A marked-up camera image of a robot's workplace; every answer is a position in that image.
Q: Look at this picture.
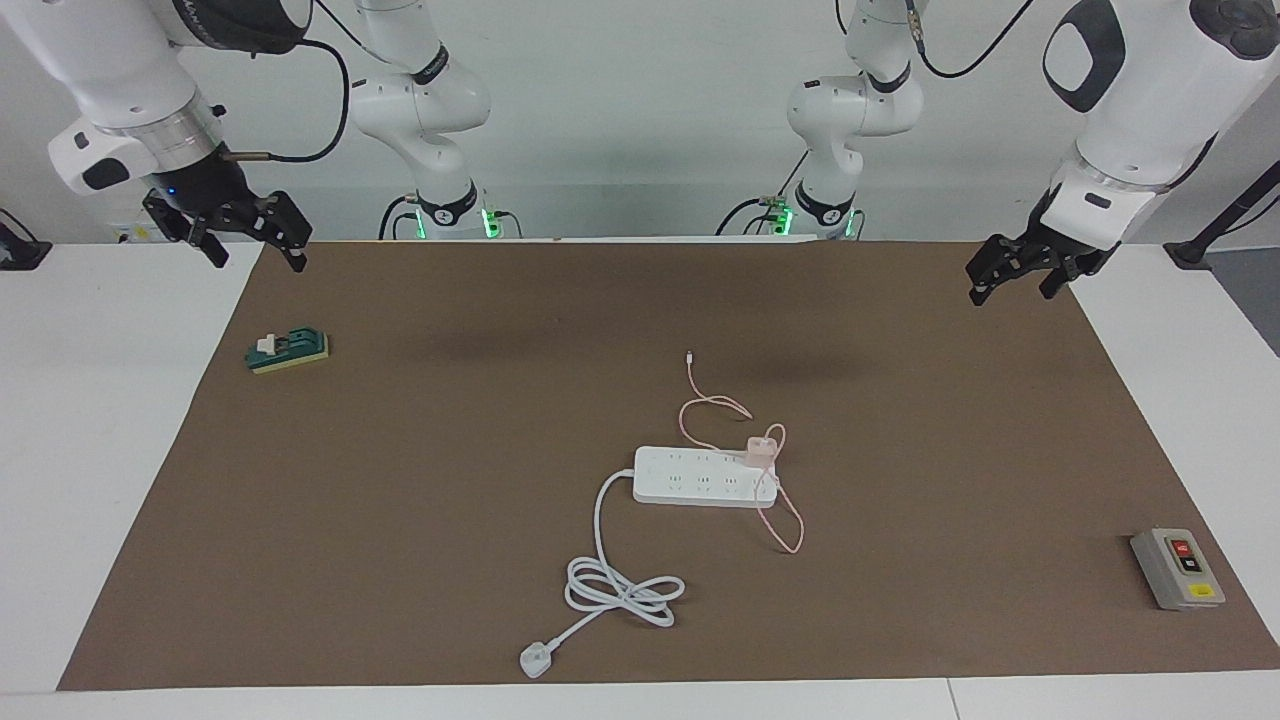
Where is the brown table mat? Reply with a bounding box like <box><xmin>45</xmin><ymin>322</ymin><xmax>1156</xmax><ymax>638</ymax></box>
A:
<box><xmin>57</xmin><ymin>238</ymin><xmax>1280</xmax><ymax>691</ymax></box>

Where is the black clamp object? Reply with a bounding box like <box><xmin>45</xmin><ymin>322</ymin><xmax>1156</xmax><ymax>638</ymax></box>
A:
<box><xmin>0</xmin><ymin>208</ymin><xmax>51</xmax><ymax>271</ymax></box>

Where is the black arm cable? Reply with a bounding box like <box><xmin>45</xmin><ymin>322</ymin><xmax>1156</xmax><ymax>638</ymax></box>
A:
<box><xmin>905</xmin><ymin>0</ymin><xmax>1036</xmax><ymax>79</ymax></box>
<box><xmin>215</xmin><ymin>0</ymin><xmax>351</xmax><ymax>164</ymax></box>

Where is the white power strip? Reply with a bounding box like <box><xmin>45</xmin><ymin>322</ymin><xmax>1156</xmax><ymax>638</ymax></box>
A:
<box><xmin>633</xmin><ymin>446</ymin><xmax>781</xmax><ymax>509</ymax></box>

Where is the green knife switch block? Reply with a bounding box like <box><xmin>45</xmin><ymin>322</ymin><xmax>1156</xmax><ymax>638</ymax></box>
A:
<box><xmin>246</xmin><ymin>328</ymin><xmax>331</xmax><ymax>376</ymax></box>

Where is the black stand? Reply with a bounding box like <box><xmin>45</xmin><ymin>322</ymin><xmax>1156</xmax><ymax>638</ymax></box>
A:
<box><xmin>1165</xmin><ymin>160</ymin><xmax>1280</xmax><ymax>267</ymax></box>

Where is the white power cord with plug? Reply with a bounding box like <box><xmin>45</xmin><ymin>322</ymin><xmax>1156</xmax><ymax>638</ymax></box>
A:
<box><xmin>519</xmin><ymin>468</ymin><xmax>687</xmax><ymax>681</ymax></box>

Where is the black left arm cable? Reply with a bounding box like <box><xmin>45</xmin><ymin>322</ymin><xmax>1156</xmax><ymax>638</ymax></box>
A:
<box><xmin>905</xmin><ymin>0</ymin><xmax>1036</xmax><ymax>79</ymax></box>

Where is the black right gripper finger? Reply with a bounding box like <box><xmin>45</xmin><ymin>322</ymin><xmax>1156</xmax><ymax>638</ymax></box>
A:
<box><xmin>185</xmin><ymin>228</ymin><xmax>231</xmax><ymax>269</ymax></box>
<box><xmin>262</xmin><ymin>192</ymin><xmax>311</xmax><ymax>273</ymax></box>

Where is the pink charging cable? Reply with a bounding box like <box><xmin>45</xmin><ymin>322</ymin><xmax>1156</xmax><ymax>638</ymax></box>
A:
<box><xmin>679</xmin><ymin>349</ymin><xmax>807</xmax><ymax>555</ymax></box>

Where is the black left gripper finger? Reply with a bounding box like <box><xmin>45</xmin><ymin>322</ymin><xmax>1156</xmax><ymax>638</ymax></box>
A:
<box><xmin>1040</xmin><ymin>258</ymin><xmax>1086</xmax><ymax>300</ymax></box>
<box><xmin>966</xmin><ymin>235</ymin><xmax>1041</xmax><ymax>307</ymax></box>

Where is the grey on-off switch box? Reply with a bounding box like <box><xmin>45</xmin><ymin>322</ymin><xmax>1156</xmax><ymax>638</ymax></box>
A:
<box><xmin>1130</xmin><ymin>528</ymin><xmax>1227</xmax><ymax>612</ymax></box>

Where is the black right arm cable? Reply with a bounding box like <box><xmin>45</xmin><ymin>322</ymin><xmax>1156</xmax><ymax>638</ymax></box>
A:
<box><xmin>215</xmin><ymin>0</ymin><xmax>351</xmax><ymax>164</ymax></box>

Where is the black base cable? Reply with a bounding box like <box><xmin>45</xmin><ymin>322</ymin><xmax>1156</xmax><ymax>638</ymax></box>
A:
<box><xmin>715</xmin><ymin>195</ymin><xmax>791</xmax><ymax>238</ymax></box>
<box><xmin>378</xmin><ymin>195</ymin><xmax>421</xmax><ymax>241</ymax></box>

